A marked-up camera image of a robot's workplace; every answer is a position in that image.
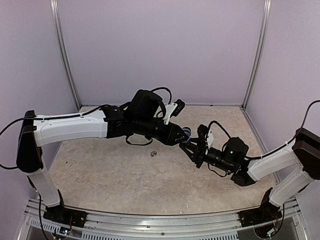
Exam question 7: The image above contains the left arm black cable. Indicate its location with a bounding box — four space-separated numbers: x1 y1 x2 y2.
0 86 173 171

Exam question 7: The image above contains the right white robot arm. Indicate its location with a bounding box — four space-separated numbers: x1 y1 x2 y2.
179 125 320 222

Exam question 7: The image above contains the left aluminium frame post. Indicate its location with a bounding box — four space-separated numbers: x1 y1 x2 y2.
49 0 82 110

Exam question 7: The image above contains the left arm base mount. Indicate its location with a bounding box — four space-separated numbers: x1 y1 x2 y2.
43 200 88 228

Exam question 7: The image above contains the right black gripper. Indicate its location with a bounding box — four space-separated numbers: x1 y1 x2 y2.
179 138 235 174

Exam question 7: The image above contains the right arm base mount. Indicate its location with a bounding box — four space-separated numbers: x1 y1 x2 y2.
238 187 283 227

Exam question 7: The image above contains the right aluminium frame post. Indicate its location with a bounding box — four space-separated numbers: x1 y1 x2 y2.
241 0 272 112

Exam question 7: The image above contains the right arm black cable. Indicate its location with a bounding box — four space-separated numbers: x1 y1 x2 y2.
207 99 320 177

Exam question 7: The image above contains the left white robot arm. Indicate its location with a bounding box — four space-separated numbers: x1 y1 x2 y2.
16 89 189 223

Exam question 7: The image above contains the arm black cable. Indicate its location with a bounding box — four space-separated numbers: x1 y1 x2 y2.
207 99 320 177
0 86 173 171

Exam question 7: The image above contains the aluminium frame post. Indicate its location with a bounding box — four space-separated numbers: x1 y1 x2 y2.
49 0 82 110
241 0 272 112

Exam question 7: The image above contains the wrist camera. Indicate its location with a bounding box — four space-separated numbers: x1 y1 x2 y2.
197 124 214 148
163 99 186 125

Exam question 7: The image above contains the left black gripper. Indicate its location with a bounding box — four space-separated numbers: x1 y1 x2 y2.
134 116 190 147

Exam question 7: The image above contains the front aluminium rail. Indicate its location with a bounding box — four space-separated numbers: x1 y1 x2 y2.
18 197 307 240

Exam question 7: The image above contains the grey oval earbud case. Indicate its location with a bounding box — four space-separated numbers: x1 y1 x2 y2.
182 127 192 144

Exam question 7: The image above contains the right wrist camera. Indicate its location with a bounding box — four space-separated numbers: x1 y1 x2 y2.
197 124 214 148

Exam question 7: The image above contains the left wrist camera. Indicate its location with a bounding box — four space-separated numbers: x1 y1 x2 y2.
163 99 186 125

